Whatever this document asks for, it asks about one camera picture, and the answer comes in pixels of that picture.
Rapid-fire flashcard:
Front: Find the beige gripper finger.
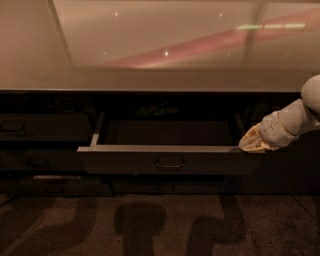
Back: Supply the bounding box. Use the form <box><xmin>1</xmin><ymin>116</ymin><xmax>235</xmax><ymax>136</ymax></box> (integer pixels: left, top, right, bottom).
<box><xmin>239</xmin><ymin>134</ymin><xmax>270</xmax><ymax>152</ymax></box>
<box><xmin>239</xmin><ymin>124</ymin><xmax>262</xmax><ymax>147</ymax></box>

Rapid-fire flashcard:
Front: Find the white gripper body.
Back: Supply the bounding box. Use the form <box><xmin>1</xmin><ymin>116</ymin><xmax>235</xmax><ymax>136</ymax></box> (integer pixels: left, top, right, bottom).
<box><xmin>258</xmin><ymin>111</ymin><xmax>298</xmax><ymax>150</ymax></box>

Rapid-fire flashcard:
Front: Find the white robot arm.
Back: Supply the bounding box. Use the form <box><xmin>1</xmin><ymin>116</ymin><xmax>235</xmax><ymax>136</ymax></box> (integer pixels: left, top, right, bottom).
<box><xmin>239</xmin><ymin>75</ymin><xmax>320</xmax><ymax>152</ymax></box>

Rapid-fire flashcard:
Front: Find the colourful item in top drawer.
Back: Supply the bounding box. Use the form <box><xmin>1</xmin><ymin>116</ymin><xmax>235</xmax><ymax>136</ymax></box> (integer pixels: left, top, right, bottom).
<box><xmin>135</xmin><ymin>101</ymin><xmax>180</xmax><ymax>116</ymax></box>

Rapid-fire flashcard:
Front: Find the dark grey drawer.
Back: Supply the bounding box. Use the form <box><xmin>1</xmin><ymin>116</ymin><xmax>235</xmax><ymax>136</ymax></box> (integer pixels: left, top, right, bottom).
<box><xmin>0</xmin><ymin>114</ymin><xmax>91</xmax><ymax>142</ymax></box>
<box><xmin>0</xmin><ymin>176</ymin><xmax>113</xmax><ymax>197</ymax></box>
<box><xmin>110</xmin><ymin>175</ymin><xmax>224</xmax><ymax>194</ymax></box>
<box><xmin>77</xmin><ymin>113</ymin><xmax>265</xmax><ymax>175</ymax></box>
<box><xmin>0</xmin><ymin>150</ymin><xmax>84</xmax><ymax>172</ymax></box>

